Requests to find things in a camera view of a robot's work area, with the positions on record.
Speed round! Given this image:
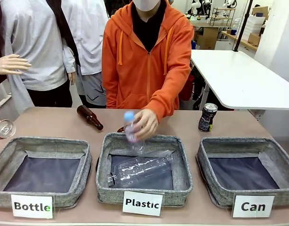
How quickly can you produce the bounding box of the black pole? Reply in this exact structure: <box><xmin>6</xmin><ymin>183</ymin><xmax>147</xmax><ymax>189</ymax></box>
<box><xmin>233</xmin><ymin>0</ymin><xmax>257</xmax><ymax>52</ymax></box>

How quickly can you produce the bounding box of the mannequin hand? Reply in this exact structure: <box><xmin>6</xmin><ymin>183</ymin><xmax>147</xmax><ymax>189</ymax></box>
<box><xmin>0</xmin><ymin>54</ymin><xmax>32</xmax><ymax>75</ymax></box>

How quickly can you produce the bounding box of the wooden workbench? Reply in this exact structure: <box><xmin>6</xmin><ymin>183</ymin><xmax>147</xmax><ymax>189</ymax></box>
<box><xmin>221</xmin><ymin>30</ymin><xmax>258</xmax><ymax>51</ymax></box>

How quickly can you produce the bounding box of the white Can label sign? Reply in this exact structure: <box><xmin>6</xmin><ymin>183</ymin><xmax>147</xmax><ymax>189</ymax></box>
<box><xmin>232</xmin><ymin>195</ymin><xmax>275</xmax><ymax>218</ymax></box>

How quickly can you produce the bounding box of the white side table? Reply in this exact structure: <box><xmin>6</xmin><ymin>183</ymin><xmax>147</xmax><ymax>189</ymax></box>
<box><xmin>190</xmin><ymin>49</ymin><xmax>289</xmax><ymax>111</ymax></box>

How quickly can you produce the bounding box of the clear bottle with blue cap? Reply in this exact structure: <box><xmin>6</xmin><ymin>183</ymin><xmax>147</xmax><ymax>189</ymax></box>
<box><xmin>124</xmin><ymin>110</ymin><xmax>146</xmax><ymax>156</ymax></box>

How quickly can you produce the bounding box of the mannequin in white shirt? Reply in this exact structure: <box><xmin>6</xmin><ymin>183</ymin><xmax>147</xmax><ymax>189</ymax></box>
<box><xmin>62</xmin><ymin>0</ymin><xmax>109</xmax><ymax>106</ymax></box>

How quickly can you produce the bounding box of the black metal shelf rack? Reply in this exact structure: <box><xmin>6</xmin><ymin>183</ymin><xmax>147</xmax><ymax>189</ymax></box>
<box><xmin>211</xmin><ymin>6</ymin><xmax>236</xmax><ymax>27</ymax></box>

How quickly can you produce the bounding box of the grey fabric basket Bottle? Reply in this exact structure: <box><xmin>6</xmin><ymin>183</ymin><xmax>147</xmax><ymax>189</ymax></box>
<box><xmin>0</xmin><ymin>137</ymin><xmax>93</xmax><ymax>208</ymax></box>

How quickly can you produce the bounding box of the black energy drink can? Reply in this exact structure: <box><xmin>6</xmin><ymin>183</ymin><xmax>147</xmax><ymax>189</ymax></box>
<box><xmin>198</xmin><ymin>103</ymin><xmax>218</xmax><ymax>132</ymax></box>

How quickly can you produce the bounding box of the white Plastic label sign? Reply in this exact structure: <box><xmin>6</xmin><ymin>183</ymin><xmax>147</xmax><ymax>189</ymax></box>
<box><xmin>122</xmin><ymin>191</ymin><xmax>164</xmax><ymax>217</ymax></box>

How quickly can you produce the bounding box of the person in orange hoodie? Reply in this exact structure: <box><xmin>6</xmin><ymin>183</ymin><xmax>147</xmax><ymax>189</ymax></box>
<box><xmin>101</xmin><ymin>0</ymin><xmax>195</xmax><ymax>123</ymax></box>

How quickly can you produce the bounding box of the clear plastic bottle without cap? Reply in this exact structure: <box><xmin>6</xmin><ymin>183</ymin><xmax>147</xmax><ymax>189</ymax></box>
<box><xmin>108</xmin><ymin>152</ymin><xmax>177</xmax><ymax>188</ymax></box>

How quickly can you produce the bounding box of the grey fabric basket Plastic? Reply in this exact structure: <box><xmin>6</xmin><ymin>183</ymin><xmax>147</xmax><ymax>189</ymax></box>
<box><xmin>95</xmin><ymin>132</ymin><xmax>193</xmax><ymax>208</ymax></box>

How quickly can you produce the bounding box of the red soda can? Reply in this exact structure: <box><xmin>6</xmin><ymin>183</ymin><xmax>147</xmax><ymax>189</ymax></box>
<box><xmin>0</xmin><ymin>119</ymin><xmax>16</xmax><ymax>140</ymax></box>

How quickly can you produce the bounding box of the mannequin in grey shirt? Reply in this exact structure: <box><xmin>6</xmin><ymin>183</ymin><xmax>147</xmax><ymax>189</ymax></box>
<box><xmin>0</xmin><ymin>0</ymin><xmax>81</xmax><ymax>113</ymax></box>

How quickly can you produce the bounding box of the cardboard box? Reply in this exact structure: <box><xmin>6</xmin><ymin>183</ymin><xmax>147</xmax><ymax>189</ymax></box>
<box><xmin>247</xmin><ymin>32</ymin><xmax>262</xmax><ymax>46</ymax></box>

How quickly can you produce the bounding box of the white face mask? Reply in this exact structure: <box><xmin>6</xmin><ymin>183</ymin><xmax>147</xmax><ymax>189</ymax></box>
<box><xmin>133</xmin><ymin>0</ymin><xmax>162</xmax><ymax>11</ymax></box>

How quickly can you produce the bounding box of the person's left hand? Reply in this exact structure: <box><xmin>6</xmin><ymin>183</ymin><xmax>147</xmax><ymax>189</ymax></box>
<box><xmin>132</xmin><ymin>108</ymin><xmax>160</xmax><ymax>140</ymax></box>

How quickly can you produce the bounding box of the white Bottle label sign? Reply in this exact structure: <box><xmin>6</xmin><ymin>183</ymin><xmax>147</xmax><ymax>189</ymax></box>
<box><xmin>10</xmin><ymin>194</ymin><xmax>54</xmax><ymax>219</ymax></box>

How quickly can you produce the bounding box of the brown glass bottle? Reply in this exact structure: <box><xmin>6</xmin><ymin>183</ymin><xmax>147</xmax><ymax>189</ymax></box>
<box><xmin>76</xmin><ymin>105</ymin><xmax>104</xmax><ymax>131</ymax></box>

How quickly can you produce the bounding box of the grey fabric basket Can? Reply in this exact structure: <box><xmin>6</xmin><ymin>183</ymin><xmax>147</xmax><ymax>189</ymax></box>
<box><xmin>196</xmin><ymin>137</ymin><xmax>289</xmax><ymax>210</ymax></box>

